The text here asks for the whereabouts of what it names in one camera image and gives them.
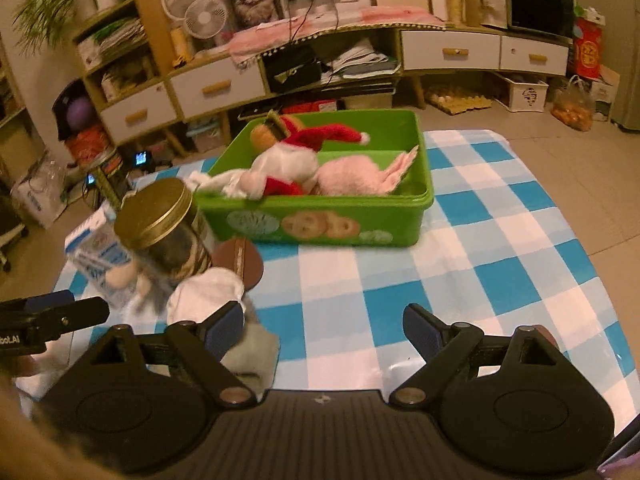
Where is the white sock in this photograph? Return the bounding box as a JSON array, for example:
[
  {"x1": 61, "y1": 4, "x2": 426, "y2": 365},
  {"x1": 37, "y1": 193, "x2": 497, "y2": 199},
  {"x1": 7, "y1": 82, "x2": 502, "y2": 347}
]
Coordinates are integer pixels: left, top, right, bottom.
[{"x1": 166, "y1": 268, "x2": 280, "y2": 399}]

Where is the santa plush toy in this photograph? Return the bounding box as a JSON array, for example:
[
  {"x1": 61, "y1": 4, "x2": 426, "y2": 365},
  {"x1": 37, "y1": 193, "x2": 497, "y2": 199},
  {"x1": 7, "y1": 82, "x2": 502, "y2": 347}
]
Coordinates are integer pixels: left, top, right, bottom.
[{"x1": 186, "y1": 124, "x2": 370, "y2": 200}]

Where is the hamburger plush toy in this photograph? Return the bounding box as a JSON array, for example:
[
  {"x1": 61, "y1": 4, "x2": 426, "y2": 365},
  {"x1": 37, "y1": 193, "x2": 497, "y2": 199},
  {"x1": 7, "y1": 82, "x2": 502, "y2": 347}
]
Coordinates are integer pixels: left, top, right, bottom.
[{"x1": 250, "y1": 110, "x2": 304, "y2": 155}]

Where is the blue white milk carton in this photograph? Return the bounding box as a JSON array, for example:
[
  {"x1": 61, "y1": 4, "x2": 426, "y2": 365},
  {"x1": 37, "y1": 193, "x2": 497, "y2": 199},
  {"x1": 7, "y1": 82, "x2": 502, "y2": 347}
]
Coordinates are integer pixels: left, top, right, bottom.
[{"x1": 64, "y1": 206, "x2": 137, "y2": 308}]

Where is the brown round coaster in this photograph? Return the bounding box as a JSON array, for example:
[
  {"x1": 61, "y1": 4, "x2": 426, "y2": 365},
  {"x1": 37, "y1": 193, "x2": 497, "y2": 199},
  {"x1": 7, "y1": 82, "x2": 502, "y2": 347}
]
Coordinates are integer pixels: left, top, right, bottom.
[{"x1": 212, "y1": 236, "x2": 264, "y2": 290}]

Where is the glass jar with gold lid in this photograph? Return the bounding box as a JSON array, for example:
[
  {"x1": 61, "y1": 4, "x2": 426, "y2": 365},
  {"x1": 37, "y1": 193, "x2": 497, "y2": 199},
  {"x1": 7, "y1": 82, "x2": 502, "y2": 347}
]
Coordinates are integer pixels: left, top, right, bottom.
[{"x1": 114, "y1": 178, "x2": 216, "y2": 287}]

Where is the tall green printed can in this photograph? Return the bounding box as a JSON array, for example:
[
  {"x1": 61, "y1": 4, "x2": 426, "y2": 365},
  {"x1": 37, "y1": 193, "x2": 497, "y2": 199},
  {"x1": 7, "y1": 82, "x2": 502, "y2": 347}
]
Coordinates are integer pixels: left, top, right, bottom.
[{"x1": 88, "y1": 148, "x2": 131, "y2": 211}]

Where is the green plastic storage bin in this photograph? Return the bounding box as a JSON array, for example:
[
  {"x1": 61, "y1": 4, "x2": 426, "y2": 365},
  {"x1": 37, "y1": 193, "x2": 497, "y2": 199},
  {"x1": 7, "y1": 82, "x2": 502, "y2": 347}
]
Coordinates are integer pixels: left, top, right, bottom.
[{"x1": 194, "y1": 110, "x2": 434, "y2": 247}]

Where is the orange red patterned box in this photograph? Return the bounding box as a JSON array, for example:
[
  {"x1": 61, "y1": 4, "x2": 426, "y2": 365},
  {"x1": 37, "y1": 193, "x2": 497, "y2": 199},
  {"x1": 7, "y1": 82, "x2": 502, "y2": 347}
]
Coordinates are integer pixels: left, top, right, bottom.
[{"x1": 64, "y1": 124, "x2": 111, "y2": 167}]

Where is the purple ball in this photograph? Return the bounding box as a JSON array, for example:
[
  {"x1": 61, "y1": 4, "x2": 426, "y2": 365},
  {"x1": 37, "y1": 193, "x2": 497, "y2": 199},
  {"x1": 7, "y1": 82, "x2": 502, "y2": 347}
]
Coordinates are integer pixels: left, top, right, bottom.
[{"x1": 66, "y1": 96, "x2": 96, "y2": 131}]

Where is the pink plush toy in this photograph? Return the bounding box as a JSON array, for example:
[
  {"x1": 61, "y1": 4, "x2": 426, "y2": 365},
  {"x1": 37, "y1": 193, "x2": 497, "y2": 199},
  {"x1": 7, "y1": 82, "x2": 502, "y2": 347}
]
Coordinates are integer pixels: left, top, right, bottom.
[{"x1": 314, "y1": 146, "x2": 419, "y2": 196}]

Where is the egg tray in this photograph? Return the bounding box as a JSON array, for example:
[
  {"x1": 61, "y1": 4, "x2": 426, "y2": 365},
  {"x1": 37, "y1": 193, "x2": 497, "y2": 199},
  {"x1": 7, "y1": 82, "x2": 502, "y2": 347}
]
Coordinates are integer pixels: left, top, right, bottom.
[{"x1": 425, "y1": 84, "x2": 491, "y2": 116}]

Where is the wooden cabinet with white drawers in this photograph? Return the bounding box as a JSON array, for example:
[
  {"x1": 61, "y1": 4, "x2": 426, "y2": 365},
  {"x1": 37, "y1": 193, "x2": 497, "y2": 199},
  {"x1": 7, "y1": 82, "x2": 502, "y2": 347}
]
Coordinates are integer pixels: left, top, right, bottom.
[{"x1": 72, "y1": 0, "x2": 568, "y2": 145}]

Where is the white perforated storage box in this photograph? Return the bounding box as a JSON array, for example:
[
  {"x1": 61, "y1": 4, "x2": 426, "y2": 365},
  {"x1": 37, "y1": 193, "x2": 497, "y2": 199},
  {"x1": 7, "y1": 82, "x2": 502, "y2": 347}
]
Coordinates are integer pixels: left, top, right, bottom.
[{"x1": 492, "y1": 73, "x2": 549, "y2": 113}]

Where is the red box under cabinet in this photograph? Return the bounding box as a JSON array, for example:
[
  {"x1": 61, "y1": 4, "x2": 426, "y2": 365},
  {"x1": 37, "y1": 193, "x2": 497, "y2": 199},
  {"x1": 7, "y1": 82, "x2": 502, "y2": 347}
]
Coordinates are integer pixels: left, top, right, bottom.
[{"x1": 280, "y1": 99, "x2": 338, "y2": 115}]

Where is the bag of oranges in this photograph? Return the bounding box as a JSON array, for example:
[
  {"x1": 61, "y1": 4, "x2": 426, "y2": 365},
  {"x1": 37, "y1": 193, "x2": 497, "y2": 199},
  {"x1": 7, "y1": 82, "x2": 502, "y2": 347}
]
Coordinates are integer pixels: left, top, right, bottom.
[{"x1": 551, "y1": 75, "x2": 596, "y2": 132}]

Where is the black bag on shelf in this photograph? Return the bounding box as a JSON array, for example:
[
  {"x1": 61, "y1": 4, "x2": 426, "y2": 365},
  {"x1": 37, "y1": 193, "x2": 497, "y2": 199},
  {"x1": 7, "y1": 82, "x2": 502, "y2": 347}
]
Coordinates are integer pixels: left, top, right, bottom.
[{"x1": 262, "y1": 46, "x2": 322, "y2": 93}]

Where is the potted green plant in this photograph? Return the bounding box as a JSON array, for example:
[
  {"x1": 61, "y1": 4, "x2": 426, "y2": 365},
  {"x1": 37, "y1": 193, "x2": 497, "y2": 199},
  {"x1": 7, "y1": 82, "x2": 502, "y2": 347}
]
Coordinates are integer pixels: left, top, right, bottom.
[{"x1": 13, "y1": 0, "x2": 76, "y2": 54}]

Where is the white desk fan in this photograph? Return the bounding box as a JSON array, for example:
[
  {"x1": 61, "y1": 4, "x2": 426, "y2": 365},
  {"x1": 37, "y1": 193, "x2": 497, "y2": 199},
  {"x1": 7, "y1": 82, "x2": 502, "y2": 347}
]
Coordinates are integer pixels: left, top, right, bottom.
[{"x1": 183, "y1": 0, "x2": 228, "y2": 40}]

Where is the pink red table runner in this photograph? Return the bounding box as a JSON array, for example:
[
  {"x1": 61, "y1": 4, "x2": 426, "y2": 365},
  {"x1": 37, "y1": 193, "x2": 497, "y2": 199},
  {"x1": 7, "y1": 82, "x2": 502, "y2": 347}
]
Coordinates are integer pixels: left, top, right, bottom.
[{"x1": 228, "y1": 6, "x2": 446, "y2": 66}]

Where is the red gift box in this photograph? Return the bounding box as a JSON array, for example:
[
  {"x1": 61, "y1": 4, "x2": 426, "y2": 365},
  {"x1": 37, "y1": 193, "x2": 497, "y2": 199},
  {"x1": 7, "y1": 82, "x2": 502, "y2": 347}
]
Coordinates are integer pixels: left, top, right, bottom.
[{"x1": 572, "y1": 18, "x2": 603, "y2": 80}]

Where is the black white microwave oven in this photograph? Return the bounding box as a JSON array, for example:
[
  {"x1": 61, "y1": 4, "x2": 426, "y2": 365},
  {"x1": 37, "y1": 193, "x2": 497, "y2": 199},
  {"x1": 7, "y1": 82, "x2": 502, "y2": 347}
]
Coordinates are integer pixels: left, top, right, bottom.
[{"x1": 480, "y1": 0, "x2": 574, "y2": 37}]

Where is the grey refrigerator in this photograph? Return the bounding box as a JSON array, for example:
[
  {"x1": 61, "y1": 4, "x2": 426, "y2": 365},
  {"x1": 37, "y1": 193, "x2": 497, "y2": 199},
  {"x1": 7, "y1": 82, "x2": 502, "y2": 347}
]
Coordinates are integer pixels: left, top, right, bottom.
[{"x1": 577, "y1": 0, "x2": 639, "y2": 132}]

